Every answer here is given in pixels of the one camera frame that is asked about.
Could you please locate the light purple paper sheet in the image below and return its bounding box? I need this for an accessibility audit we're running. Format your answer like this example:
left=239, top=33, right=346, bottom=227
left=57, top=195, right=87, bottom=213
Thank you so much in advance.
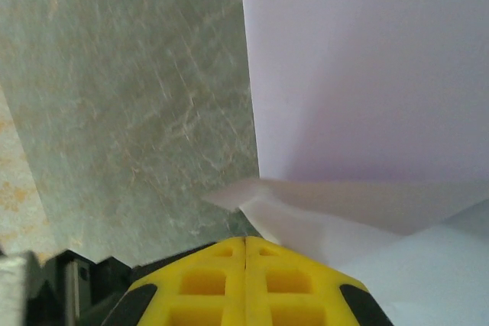
left=200, top=0, right=489, bottom=326

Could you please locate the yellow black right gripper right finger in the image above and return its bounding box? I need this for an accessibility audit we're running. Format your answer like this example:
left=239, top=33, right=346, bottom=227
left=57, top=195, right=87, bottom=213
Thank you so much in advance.
left=244, top=236, right=394, bottom=326

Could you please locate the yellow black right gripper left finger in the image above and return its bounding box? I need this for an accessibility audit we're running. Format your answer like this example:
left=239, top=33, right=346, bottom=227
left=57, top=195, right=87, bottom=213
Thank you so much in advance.
left=102, top=236, right=248, bottom=326

